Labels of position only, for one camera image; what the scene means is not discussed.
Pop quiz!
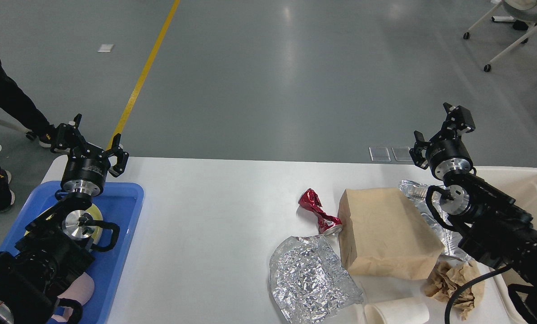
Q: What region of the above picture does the yellow plate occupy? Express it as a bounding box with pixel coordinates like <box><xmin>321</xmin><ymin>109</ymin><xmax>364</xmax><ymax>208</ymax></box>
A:
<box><xmin>35</xmin><ymin>199</ymin><xmax>104</xmax><ymax>254</ymax></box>

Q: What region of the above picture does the pink mug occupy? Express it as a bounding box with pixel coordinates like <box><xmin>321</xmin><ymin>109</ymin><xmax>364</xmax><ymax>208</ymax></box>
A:
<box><xmin>52</xmin><ymin>272</ymin><xmax>95</xmax><ymax>323</ymax></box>

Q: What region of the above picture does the brown paper bag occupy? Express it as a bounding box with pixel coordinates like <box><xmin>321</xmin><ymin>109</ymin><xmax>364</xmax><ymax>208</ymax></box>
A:
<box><xmin>338</xmin><ymin>187</ymin><xmax>444</xmax><ymax>280</ymax></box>

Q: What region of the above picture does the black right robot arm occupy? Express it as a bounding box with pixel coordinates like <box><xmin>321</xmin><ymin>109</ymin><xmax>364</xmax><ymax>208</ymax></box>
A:
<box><xmin>410</xmin><ymin>103</ymin><xmax>537</xmax><ymax>324</ymax></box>

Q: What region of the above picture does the beige plastic bin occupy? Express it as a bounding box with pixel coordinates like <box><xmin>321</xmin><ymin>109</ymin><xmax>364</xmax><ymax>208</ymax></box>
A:
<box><xmin>466</xmin><ymin>166</ymin><xmax>537</xmax><ymax>324</ymax></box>

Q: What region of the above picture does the crushed red can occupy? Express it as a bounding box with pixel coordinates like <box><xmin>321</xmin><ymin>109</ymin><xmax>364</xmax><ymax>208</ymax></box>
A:
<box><xmin>298</xmin><ymin>188</ymin><xmax>343</xmax><ymax>236</ymax></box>

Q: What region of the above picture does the blue plastic tray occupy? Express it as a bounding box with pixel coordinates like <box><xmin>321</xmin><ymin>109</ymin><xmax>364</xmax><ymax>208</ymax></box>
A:
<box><xmin>0</xmin><ymin>181</ymin><xmax>144</xmax><ymax>324</ymax></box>

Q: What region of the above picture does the crumpled aluminium foil sheet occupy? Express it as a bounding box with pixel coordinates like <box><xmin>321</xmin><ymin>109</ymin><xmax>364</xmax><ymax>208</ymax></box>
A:
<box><xmin>270</xmin><ymin>234</ymin><xmax>364</xmax><ymax>324</ymax></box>

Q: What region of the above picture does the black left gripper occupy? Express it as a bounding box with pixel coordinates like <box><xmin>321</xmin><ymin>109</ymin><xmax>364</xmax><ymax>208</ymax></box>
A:
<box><xmin>50</xmin><ymin>113</ymin><xmax>130</xmax><ymax>197</ymax></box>

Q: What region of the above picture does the person in black clothes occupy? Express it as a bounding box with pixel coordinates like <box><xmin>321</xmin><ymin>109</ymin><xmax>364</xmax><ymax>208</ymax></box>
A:
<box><xmin>0</xmin><ymin>59</ymin><xmax>55</xmax><ymax>212</ymax></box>

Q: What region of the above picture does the white paper cup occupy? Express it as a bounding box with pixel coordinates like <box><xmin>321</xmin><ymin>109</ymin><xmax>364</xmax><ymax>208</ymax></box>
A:
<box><xmin>364</xmin><ymin>297</ymin><xmax>429</xmax><ymax>324</ymax></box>

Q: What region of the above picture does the crumpled brown paper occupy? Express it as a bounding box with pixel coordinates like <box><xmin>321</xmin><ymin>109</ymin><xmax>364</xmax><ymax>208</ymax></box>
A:
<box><xmin>424</xmin><ymin>260</ymin><xmax>485</xmax><ymax>321</ymax></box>

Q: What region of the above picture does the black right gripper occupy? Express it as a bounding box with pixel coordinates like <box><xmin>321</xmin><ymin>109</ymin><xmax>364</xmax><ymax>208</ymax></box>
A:
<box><xmin>409</xmin><ymin>102</ymin><xmax>476</xmax><ymax>180</ymax></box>

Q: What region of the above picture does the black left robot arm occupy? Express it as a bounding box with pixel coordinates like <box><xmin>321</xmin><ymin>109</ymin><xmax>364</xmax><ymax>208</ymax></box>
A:
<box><xmin>0</xmin><ymin>114</ymin><xmax>129</xmax><ymax>324</ymax></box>

